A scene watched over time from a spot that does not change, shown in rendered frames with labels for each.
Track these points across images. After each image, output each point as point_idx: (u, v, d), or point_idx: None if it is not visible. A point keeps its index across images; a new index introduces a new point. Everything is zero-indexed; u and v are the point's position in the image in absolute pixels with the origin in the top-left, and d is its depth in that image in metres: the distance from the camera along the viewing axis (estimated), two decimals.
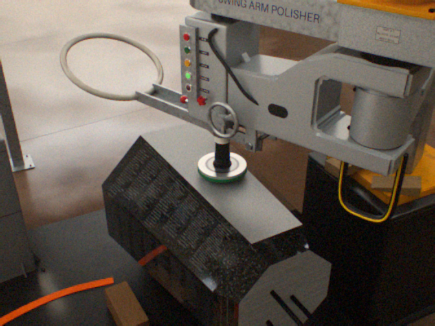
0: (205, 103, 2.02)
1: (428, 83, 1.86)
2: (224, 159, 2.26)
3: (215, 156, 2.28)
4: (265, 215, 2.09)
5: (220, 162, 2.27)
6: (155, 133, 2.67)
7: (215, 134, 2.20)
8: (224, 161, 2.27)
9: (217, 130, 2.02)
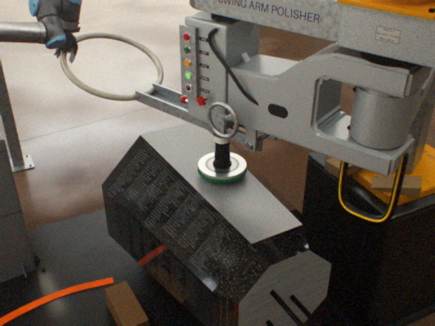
0: (205, 103, 2.02)
1: (428, 83, 1.86)
2: (224, 159, 2.26)
3: (215, 156, 2.28)
4: (265, 215, 2.09)
5: (220, 162, 2.27)
6: (155, 133, 2.67)
7: (215, 134, 2.20)
8: (224, 161, 2.27)
9: (217, 130, 2.02)
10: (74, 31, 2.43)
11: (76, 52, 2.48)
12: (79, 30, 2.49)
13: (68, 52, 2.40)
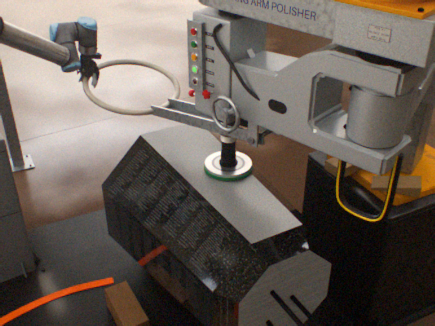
0: (210, 97, 2.07)
1: (426, 83, 1.86)
2: (229, 158, 2.32)
3: (221, 154, 2.34)
4: (265, 215, 2.09)
5: (226, 160, 2.33)
6: (155, 133, 2.67)
7: (221, 134, 2.26)
8: (230, 160, 2.32)
9: (219, 123, 2.06)
10: (95, 57, 2.63)
11: (98, 77, 2.68)
12: (100, 57, 2.69)
13: (90, 76, 2.60)
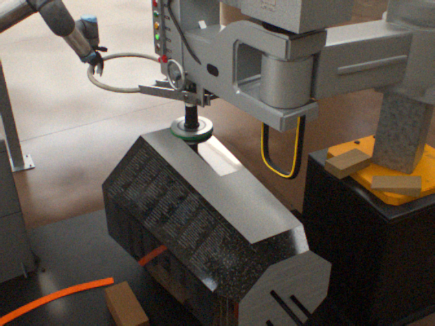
0: (167, 61, 2.40)
1: (357, 68, 1.98)
2: (191, 120, 2.64)
3: (184, 117, 2.66)
4: (265, 215, 2.09)
5: (188, 121, 2.65)
6: (155, 133, 2.67)
7: None
8: (191, 122, 2.64)
9: (173, 84, 2.39)
10: (100, 49, 3.11)
11: (102, 66, 3.15)
12: (106, 50, 3.17)
13: (94, 64, 3.08)
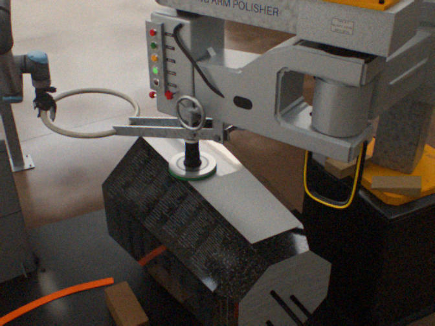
0: (173, 97, 2.07)
1: (402, 80, 1.88)
2: (194, 158, 2.33)
3: (184, 155, 2.34)
4: (265, 215, 2.09)
5: (190, 160, 2.33)
6: None
7: None
8: (195, 160, 2.33)
9: (184, 123, 2.07)
10: (50, 90, 2.63)
11: (55, 110, 2.67)
12: (55, 90, 2.70)
13: (47, 108, 2.59)
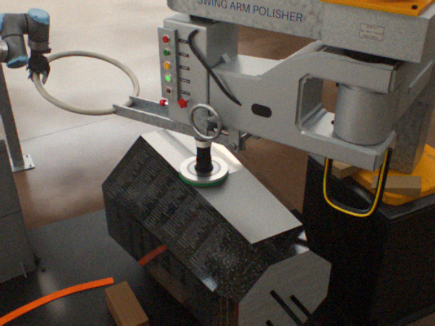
0: (186, 106, 2.01)
1: (417, 82, 1.87)
2: (206, 163, 2.26)
3: (196, 160, 2.27)
4: (265, 215, 2.09)
5: (202, 165, 2.26)
6: (155, 133, 2.67)
7: (197, 139, 2.19)
8: (206, 165, 2.26)
9: (199, 132, 2.00)
10: (45, 52, 2.41)
11: (48, 73, 2.47)
12: (50, 51, 2.48)
13: (41, 73, 2.39)
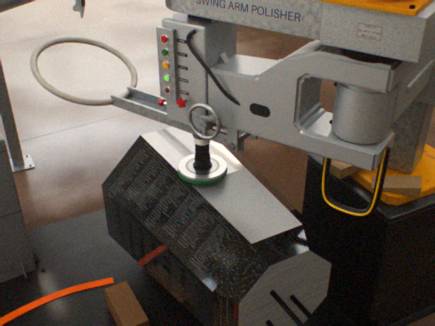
0: (185, 105, 2.01)
1: (416, 82, 1.87)
2: (204, 160, 2.25)
3: (195, 158, 2.27)
4: (265, 215, 2.09)
5: (200, 163, 2.26)
6: (155, 133, 2.67)
7: (195, 136, 2.19)
8: (205, 162, 2.26)
9: (198, 131, 2.01)
10: None
11: (83, 2, 2.30)
12: None
13: None
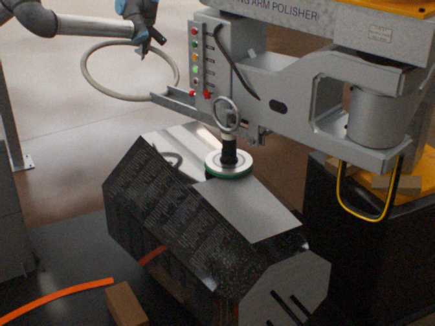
0: (210, 97, 2.07)
1: (426, 83, 1.86)
2: (230, 155, 2.31)
3: (221, 152, 2.33)
4: (265, 215, 2.09)
5: (226, 157, 2.32)
6: (155, 133, 2.67)
7: (222, 131, 2.25)
8: (230, 157, 2.31)
9: (220, 123, 2.06)
10: (150, 34, 2.70)
11: (143, 51, 2.75)
12: (160, 43, 2.71)
13: None
